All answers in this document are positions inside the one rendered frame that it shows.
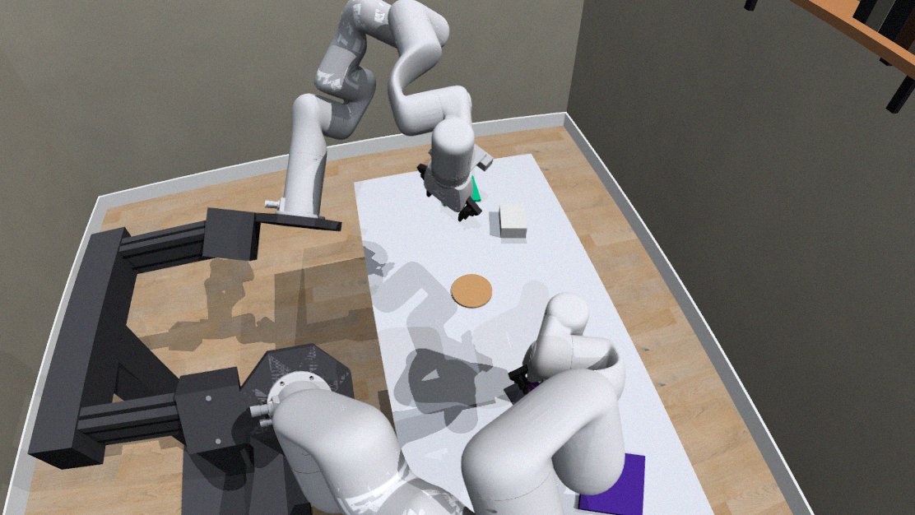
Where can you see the green flat square slab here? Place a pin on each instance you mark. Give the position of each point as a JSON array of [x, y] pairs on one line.
[[476, 196]]

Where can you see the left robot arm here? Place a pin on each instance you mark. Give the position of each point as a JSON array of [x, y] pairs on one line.
[[414, 28]]

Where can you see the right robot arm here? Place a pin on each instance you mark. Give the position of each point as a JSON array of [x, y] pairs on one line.
[[571, 419]]

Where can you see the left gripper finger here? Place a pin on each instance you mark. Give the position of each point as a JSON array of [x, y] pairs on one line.
[[421, 168], [471, 209]]

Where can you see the dark grey square slate coaster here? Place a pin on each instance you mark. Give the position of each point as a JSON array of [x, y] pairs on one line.
[[514, 393]]

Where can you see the tan round disc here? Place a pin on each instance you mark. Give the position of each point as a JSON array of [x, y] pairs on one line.
[[471, 291]]

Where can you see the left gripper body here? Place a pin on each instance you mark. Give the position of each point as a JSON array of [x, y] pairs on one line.
[[453, 197]]

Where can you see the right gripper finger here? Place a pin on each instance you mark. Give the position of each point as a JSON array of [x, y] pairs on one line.
[[519, 376]]

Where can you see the purple square tile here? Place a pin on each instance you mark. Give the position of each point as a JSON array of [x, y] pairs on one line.
[[625, 497]]

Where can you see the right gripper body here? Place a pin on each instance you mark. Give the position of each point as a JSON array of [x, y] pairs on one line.
[[530, 377]]

